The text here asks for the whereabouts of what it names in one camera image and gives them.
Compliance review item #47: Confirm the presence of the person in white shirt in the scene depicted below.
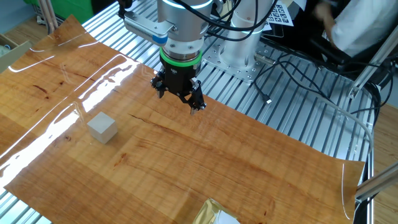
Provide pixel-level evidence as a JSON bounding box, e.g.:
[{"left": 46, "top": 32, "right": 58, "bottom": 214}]
[{"left": 330, "top": 0, "right": 398, "bottom": 58}]

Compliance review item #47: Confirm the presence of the clear plastic hose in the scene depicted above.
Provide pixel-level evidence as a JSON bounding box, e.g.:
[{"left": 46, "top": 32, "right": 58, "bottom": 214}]
[{"left": 323, "top": 99, "right": 374, "bottom": 156}]

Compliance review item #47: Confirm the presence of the person's forearm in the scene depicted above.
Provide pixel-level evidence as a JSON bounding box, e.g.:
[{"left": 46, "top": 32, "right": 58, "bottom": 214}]
[{"left": 323, "top": 17, "right": 341, "bottom": 49}]

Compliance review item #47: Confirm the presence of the silver aluminium profile bar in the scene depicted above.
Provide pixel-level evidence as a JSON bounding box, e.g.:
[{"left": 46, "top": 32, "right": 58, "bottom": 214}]
[
  {"left": 354, "top": 161, "right": 398, "bottom": 203},
  {"left": 347, "top": 23, "right": 398, "bottom": 100}
]

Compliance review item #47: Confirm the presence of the black camera cable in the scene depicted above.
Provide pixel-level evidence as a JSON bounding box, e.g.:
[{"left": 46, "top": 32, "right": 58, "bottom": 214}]
[{"left": 116, "top": 0, "right": 134, "bottom": 19}]

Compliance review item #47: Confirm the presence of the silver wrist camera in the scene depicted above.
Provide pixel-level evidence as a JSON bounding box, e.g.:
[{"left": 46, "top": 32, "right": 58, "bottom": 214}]
[{"left": 123, "top": 11, "right": 177, "bottom": 47}]

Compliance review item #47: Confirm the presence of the beige frame post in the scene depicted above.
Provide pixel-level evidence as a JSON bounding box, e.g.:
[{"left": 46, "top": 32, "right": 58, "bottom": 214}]
[{"left": 37, "top": 0, "right": 60, "bottom": 34}]

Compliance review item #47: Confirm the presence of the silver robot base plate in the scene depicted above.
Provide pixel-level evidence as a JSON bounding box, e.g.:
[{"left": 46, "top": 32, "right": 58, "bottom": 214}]
[{"left": 201, "top": 40, "right": 276, "bottom": 84}]

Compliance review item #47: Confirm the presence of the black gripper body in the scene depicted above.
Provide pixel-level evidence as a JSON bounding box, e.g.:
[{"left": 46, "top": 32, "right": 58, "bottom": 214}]
[{"left": 160, "top": 60, "right": 202, "bottom": 96}]

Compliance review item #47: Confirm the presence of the glossy wood grain mat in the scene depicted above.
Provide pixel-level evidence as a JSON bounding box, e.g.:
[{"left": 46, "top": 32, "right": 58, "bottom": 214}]
[{"left": 0, "top": 14, "right": 365, "bottom": 224}]

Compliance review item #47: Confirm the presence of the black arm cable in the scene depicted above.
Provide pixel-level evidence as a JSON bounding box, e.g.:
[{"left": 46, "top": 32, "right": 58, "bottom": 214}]
[{"left": 172, "top": 0, "right": 279, "bottom": 42}]

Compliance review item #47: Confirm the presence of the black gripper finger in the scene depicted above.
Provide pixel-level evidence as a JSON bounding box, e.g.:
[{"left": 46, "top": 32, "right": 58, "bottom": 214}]
[
  {"left": 179, "top": 78, "right": 208, "bottom": 116},
  {"left": 150, "top": 70, "right": 169, "bottom": 99}
]

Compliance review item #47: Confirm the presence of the black usb cable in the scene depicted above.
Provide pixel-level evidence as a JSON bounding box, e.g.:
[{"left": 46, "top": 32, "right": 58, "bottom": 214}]
[{"left": 253, "top": 62, "right": 293, "bottom": 105}]

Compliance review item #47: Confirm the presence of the person's hand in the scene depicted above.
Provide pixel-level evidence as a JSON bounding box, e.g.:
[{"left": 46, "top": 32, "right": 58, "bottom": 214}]
[{"left": 313, "top": 2, "right": 335, "bottom": 23}]

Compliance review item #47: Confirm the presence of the printed marker tag sheet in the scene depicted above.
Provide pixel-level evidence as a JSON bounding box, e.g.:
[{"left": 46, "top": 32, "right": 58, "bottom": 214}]
[{"left": 262, "top": 1, "right": 295, "bottom": 32}]

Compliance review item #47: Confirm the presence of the small pale wooden block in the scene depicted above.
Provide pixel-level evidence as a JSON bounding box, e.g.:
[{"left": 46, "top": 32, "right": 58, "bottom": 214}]
[{"left": 86, "top": 111, "right": 119, "bottom": 145}]

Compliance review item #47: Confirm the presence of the long black cable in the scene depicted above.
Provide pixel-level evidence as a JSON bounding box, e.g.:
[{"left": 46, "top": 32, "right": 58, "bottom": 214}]
[{"left": 276, "top": 52, "right": 393, "bottom": 115}]

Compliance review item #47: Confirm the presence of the gold tissue box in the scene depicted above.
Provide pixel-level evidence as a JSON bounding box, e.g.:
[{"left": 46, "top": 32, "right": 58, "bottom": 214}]
[{"left": 192, "top": 198, "right": 242, "bottom": 224}]

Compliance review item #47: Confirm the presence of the open cardboard box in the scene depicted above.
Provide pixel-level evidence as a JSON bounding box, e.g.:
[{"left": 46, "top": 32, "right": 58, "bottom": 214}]
[{"left": 0, "top": 32, "right": 34, "bottom": 74}]

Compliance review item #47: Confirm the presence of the green plastic object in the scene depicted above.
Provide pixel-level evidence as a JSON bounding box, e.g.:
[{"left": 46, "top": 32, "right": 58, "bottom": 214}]
[{"left": 23, "top": 0, "right": 94, "bottom": 24}]

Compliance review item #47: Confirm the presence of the black bulky object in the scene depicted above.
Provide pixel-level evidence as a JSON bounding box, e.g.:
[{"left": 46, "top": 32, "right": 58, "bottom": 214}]
[{"left": 260, "top": 0, "right": 354, "bottom": 68}]

